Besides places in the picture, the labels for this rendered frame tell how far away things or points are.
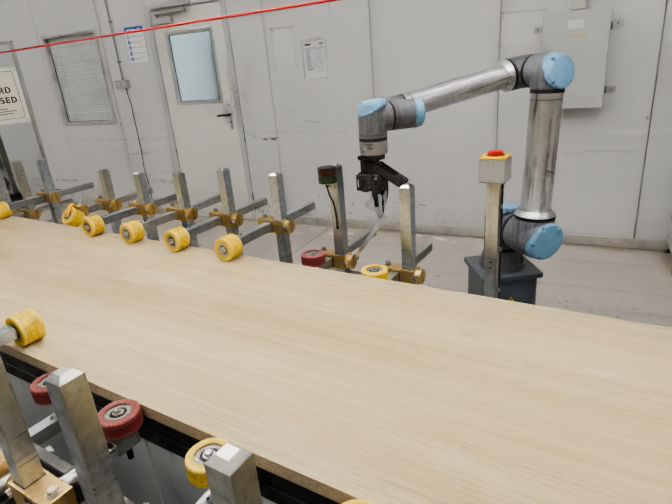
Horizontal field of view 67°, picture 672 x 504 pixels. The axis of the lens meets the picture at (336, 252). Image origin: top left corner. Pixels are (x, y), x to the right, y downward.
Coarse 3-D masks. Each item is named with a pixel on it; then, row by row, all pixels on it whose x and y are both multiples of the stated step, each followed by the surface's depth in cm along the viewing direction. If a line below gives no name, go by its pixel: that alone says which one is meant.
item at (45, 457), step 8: (40, 448) 97; (40, 456) 95; (48, 456) 95; (56, 456) 95; (48, 464) 93; (56, 464) 93; (64, 464) 93; (56, 472) 92; (64, 472) 91; (80, 488) 88; (80, 496) 90
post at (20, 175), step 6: (12, 162) 266; (18, 162) 266; (18, 168) 266; (18, 174) 267; (24, 174) 269; (18, 180) 269; (24, 180) 270; (24, 186) 270; (24, 192) 270; (30, 192) 273; (24, 198) 272
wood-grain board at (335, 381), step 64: (0, 256) 190; (64, 256) 184; (128, 256) 178; (192, 256) 173; (0, 320) 138; (64, 320) 135; (128, 320) 132; (192, 320) 129; (256, 320) 126; (320, 320) 123; (384, 320) 120; (448, 320) 118; (512, 320) 116; (576, 320) 113; (128, 384) 104; (192, 384) 102; (256, 384) 101; (320, 384) 99; (384, 384) 97; (448, 384) 96; (512, 384) 94; (576, 384) 92; (640, 384) 91; (256, 448) 84; (320, 448) 83; (384, 448) 81; (448, 448) 80; (512, 448) 79; (576, 448) 78; (640, 448) 77
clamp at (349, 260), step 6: (330, 252) 174; (348, 252) 172; (336, 258) 171; (342, 258) 170; (348, 258) 170; (354, 258) 171; (336, 264) 172; (342, 264) 171; (348, 264) 170; (354, 264) 172
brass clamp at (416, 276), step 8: (384, 264) 164; (392, 264) 164; (400, 264) 163; (400, 272) 160; (408, 272) 158; (416, 272) 158; (424, 272) 160; (400, 280) 161; (408, 280) 159; (416, 280) 157; (424, 280) 160
